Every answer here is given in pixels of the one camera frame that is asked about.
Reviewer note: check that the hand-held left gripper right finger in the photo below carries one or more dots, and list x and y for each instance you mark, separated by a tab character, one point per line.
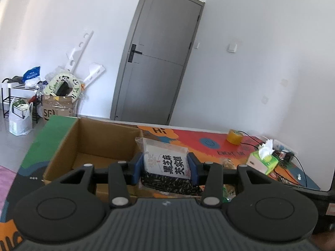
191	168

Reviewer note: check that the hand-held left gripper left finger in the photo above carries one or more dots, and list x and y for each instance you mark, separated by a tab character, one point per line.
138	168

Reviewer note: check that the white and black snack packet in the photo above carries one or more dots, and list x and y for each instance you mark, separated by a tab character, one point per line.
167	162

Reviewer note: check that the large cardboard box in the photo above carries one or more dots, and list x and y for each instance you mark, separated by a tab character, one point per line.
99	141

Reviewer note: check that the colourful printed table mat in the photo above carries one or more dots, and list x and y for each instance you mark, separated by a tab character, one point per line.
188	138

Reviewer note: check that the green snack packet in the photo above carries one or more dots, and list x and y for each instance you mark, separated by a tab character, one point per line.
229	192

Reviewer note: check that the yellow tape roll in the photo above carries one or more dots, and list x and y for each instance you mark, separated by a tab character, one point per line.
234	136

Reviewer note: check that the green tissue box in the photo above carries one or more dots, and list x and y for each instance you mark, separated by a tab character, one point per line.
261	162

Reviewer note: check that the white power strip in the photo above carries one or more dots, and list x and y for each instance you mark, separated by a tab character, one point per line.
284	149

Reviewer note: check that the taped brown cardboard box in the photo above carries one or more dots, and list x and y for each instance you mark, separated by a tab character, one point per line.
59	108

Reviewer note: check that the short white plastic board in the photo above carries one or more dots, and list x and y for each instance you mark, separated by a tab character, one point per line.
94	70

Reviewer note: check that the grey door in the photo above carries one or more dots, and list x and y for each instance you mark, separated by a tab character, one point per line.
157	57

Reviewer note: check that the panda print toilet seat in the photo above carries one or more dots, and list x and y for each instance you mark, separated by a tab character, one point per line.
52	86

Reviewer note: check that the white plastic bag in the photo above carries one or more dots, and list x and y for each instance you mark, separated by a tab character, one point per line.
19	124

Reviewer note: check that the pink rug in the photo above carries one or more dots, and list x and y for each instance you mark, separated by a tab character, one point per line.
6	188

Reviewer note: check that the blue plastic bag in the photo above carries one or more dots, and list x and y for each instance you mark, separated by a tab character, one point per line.
31	73

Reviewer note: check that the black metal rack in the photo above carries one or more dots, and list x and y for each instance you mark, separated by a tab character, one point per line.
7	100

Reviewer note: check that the white wall switch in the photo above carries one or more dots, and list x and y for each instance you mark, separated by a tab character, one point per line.
232	47

